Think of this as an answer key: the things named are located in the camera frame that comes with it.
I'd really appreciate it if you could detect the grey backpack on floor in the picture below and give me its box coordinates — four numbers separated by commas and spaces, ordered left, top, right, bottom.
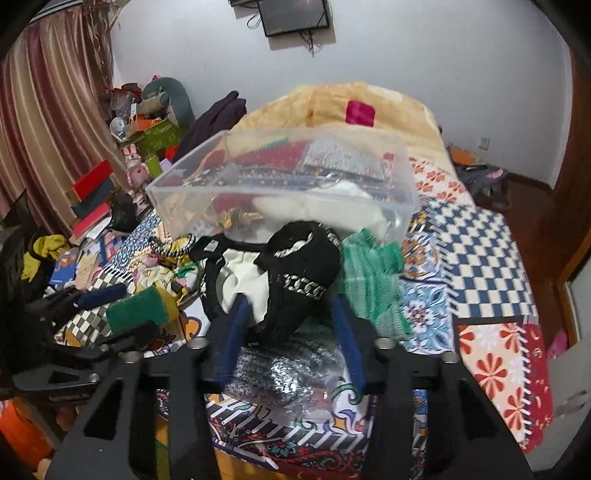
454, 163, 511, 212

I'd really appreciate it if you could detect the red gift box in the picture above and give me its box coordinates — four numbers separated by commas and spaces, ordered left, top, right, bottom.
66, 160, 113, 203

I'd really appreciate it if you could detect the silver sequin pouch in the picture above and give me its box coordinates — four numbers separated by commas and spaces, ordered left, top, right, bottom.
223, 335, 344, 409

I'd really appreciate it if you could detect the colourful floral scrunchie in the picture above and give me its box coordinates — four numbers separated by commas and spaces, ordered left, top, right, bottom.
149, 234, 197, 259

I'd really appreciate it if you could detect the white satin drawstring pouch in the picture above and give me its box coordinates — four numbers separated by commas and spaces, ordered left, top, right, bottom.
252, 180, 410, 240

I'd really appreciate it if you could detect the small wall monitor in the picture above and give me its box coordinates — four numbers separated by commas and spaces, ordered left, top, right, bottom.
257, 0, 331, 38

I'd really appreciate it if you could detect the green felt pouch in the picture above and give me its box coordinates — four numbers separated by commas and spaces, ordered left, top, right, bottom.
106, 285, 179, 335

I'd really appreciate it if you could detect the black knitted pouch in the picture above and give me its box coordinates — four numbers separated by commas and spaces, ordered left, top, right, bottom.
246, 221, 342, 345

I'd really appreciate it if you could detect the clear plastic storage bin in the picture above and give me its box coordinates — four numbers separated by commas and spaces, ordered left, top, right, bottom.
146, 126, 420, 242

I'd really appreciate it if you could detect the green cardboard box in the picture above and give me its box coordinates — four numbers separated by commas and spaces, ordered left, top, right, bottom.
135, 120, 183, 156

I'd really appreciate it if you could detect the wall power socket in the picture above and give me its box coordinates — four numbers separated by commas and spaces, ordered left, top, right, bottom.
479, 137, 490, 151

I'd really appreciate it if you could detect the pink bunny toy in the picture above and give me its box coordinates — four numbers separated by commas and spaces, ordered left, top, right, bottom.
123, 144, 151, 194

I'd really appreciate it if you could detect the striped red curtain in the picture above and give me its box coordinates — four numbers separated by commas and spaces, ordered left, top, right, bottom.
1, 1, 125, 234

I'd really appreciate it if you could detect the dark purple jacket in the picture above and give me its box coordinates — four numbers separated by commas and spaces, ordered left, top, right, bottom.
172, 91, 246, 163

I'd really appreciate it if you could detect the grey dinosaur plush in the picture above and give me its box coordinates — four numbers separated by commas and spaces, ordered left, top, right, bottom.
137, 77, 195, 131

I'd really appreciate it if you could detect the green checked cloth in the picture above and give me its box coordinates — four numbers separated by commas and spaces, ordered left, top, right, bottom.
335, 229, 413, 341

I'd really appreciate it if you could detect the patterned patchwork tablecloth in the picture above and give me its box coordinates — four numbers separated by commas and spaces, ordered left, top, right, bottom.
55, 138, 555, 480

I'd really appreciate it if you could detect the brown wooden door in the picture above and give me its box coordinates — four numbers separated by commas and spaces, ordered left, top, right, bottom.
549, 45, 591, 296

